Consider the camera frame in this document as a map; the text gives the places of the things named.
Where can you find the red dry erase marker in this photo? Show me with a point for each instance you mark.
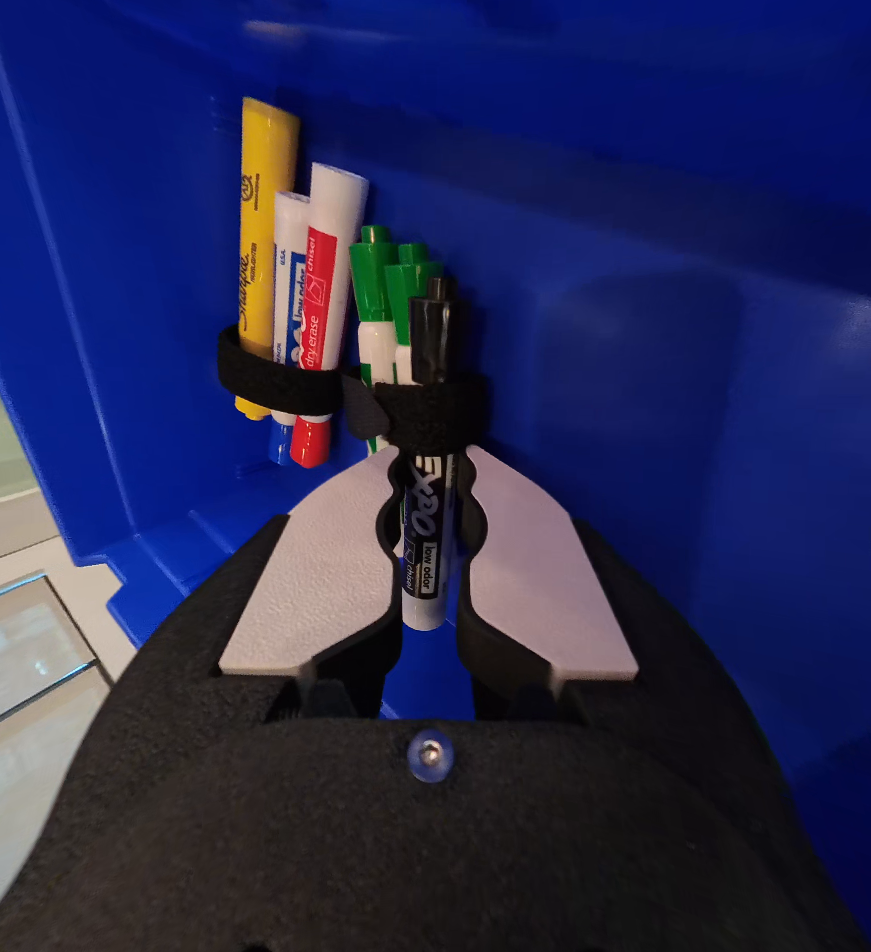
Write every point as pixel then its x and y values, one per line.
pixel 331 223

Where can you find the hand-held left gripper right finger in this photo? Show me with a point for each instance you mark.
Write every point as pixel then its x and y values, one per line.
pixel 547 587

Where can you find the metal framed glass panel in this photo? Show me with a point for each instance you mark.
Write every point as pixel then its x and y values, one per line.
pixel 19 654

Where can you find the blue dry erase marker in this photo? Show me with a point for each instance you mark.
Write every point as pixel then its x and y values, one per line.
pixel 290 245

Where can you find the blue plastic bin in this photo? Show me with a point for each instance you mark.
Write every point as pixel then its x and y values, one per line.
pixel 629 223

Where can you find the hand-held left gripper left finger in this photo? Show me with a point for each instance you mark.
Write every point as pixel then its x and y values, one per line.
pixel 316 587

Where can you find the green dry erase marker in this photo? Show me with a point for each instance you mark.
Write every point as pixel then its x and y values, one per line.
pixel 372 275
pixel 406 290

